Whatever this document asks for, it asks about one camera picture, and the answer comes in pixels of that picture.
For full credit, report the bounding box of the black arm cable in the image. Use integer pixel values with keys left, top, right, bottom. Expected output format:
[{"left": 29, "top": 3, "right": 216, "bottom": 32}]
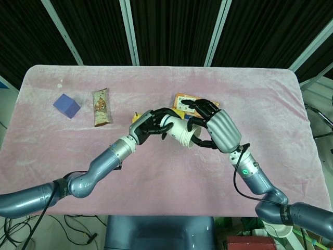
[
  {"left": 23, "top": 170, "right": 91, "bottom": 250},
  {"left": 233, "top": 143, "right": 287, "bottom": 206}
]

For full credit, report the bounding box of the orange biscuit box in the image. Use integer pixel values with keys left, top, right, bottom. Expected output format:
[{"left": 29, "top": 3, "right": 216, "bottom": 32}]
[{"left": 173, "top": 93, "right": 221, "bottom": 118}]

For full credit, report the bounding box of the black partition panel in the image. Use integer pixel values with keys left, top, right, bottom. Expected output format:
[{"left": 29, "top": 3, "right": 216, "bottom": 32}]
[
  {"left": 0, "top": 0, "right": 79, "bottom": 89},
  {"left": 50, "top": 0, "right": 133, "bottom": 66},
  {"left": 129, "top": 0, "right": 226, "bottom": 66},
  {"left": 212, "top": 0, "right": 333, "bottom": 84}
]

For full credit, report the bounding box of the red box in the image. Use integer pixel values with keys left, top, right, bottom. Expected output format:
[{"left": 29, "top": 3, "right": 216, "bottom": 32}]
[{"left": 226, "top": 235, "right": 278, "bottom": 250}]

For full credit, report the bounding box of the blue-grey robot torso base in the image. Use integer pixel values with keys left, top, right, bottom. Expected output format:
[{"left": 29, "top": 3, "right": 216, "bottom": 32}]
[{"left": 104, "top": 215, "right": 216, "bottom": 250}]

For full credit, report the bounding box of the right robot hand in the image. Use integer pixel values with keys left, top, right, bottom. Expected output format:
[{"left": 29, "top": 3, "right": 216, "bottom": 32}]
[{"left": 181, "top": 98, "right": 242, "bottom": 154}]

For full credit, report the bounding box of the silver metal tube frame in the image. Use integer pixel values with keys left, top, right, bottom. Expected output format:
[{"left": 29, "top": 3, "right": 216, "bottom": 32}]
[{"left": 304, "top": 103, "right": 333, "bottom": 139}]

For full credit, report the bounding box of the black floor cable tangle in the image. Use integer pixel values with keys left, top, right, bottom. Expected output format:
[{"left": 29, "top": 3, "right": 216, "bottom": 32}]
[{"left": 0, "top": 215, "right": 105, "bottom": 250}]

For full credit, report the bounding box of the white plastic bowl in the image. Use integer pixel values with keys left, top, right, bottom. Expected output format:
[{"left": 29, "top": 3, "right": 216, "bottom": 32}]
[{"left": 260, "top": 218, "right": 294, "bottom": 239}]

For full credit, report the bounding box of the brown snack bar packet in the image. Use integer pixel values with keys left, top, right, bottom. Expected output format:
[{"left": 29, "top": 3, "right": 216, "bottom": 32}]
[{"left": 92, "top": 88, "right": 113, "bottom": 128}]

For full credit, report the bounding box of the purple foam block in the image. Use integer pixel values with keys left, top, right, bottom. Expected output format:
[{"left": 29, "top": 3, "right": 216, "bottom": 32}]
[{"left": 53, "top": 93, "right": 81, "bottom": 120}]

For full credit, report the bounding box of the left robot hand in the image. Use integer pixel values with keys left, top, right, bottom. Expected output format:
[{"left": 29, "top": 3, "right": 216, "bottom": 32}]
[{"left": 129, "top": 107, "right": 187, "bottom": 145}]

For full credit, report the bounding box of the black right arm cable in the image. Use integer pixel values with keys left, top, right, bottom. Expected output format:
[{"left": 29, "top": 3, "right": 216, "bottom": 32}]
[{"left": 233, "top": 143, "right": 287, "bottom": 206}]

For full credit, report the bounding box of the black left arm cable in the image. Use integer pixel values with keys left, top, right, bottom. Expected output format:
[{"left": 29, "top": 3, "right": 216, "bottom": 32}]
[{"left": 23, "top": 170, "right": 91, "bottom": 250}]

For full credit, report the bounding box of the pink velvet tablecloth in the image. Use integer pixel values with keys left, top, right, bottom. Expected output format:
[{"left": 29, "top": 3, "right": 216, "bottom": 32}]
[{"left": 0, "top": 64, "right": 326, "bottom": 217}]

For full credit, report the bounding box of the white paper cup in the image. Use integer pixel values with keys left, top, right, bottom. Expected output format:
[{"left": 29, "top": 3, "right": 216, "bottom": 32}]
[{"left": 159, "top": 114, "right": 202, "bottom": 149}]

